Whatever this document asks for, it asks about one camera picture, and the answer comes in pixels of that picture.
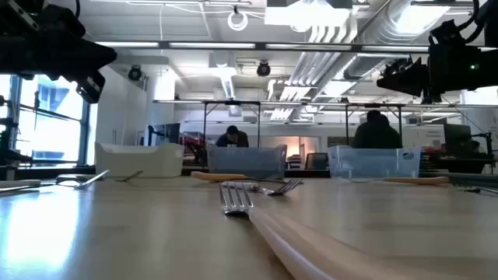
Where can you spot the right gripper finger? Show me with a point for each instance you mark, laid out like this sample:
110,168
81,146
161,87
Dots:
410,79

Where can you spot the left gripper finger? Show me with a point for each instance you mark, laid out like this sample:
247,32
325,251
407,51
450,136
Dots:
99,58

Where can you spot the silver utensil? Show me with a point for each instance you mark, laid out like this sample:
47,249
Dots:
130,177

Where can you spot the black metal fork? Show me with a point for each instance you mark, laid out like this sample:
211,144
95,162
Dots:
482,190

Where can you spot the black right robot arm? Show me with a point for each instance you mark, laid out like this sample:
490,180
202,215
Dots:
491,70

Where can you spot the black ceiling spotlight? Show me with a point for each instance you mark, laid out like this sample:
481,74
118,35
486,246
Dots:
135,73
263,68

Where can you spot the person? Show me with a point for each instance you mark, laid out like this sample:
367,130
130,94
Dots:
376,134
232,138

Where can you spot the black monitor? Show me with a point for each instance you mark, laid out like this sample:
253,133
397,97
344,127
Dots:
171,132
458,136

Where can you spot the white slatted ceiling fixture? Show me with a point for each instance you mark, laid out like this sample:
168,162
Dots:
323,66

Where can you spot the clear plastic bin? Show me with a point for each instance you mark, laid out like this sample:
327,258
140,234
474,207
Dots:
373,163

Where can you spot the white plastic bin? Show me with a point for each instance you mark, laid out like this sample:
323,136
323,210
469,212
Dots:
136,161

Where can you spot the long linear ceiling lamp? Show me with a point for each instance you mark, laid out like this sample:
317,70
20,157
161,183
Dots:
212,45

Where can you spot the square ceiling light panel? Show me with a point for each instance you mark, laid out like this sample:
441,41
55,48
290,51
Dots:
307,13

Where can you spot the dark office chair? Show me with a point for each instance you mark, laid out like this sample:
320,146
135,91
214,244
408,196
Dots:
317,161

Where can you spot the red cart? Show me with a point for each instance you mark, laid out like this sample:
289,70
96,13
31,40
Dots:
192,142

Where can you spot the grey translucent plastic bin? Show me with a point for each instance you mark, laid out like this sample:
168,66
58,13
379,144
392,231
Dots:
245,161

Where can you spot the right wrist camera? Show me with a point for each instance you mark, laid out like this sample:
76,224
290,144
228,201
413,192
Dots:
447,35

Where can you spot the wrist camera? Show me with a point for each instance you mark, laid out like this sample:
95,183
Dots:
66,21
447,35

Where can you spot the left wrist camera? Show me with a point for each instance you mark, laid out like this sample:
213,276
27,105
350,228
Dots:
66,21

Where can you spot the silver ventilation duct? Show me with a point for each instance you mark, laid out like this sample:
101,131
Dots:
383,23

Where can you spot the window frame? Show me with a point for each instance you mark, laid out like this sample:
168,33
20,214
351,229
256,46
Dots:
83,128

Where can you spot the black aluminium frame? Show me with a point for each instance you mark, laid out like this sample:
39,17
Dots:
474,179
39,173

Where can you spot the black aluminium rail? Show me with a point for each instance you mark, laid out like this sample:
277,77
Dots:
311,174

